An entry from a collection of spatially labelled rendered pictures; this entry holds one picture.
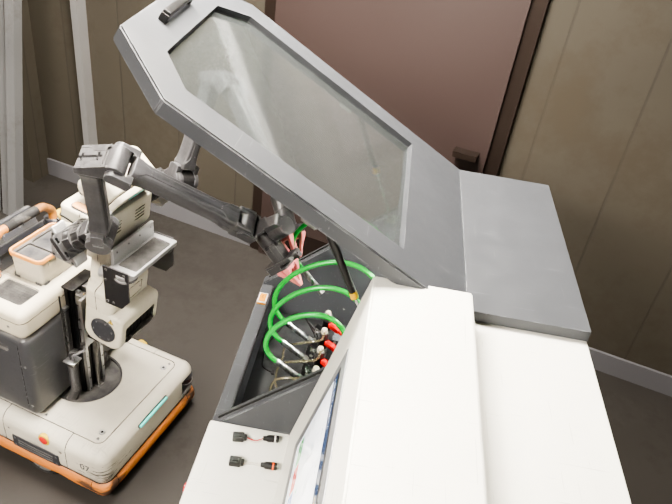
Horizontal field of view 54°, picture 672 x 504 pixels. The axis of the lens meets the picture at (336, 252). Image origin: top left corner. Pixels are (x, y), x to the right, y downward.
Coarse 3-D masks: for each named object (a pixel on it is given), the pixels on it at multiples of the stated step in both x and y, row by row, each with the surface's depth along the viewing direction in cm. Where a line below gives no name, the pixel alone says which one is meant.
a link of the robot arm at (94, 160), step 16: (112, 144) 167; (80, 160) 167; (96, 160) 165; (112, 160) 165; (128, 160) 168; (80, 176) 169; (96, 176) 167; (96, 192) 176; (96, 208) 182; (96, 224) 189; (96, 240) 193; (112, 240) 197
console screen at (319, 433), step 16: (336, 384) 137; (320, 400) 149; (336, 400) 131; (320, 416) 141; (336, 416) 125; (304, 432) 154; (320, 432) 134; (304, 448) 145; (320, 448) 128; (304, 464) 138; (320, 464) 122; (288, 480) 150; (304, 480) 131; (320, 480) 117; (288, 496) 142; (304, 496) 125; (320, 496) 113
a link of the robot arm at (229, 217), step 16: (112, 176) 164; (128, 176) 166; (144, 176) 169; (160, 176) 171; (160, 192) 173; (176, 192) 173; (192, 192) 176; (192, 208) 178; (208, 208) 178; (224, 208) 181; (240, 208) 184; (224, 224) 182; (240, 224) 182
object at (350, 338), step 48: (384, 288) 143; (432, 288) 145; (384, 336) 130; (432, 336) 132; (384, 384) 119; (432, 384) 121; (336, 432) 121; (384, 432) 110; (432, 432) 112; (480, 432) 113; (336, 480) 107; (384, 480) 102; (432, 480) 104; (480, 480) 105
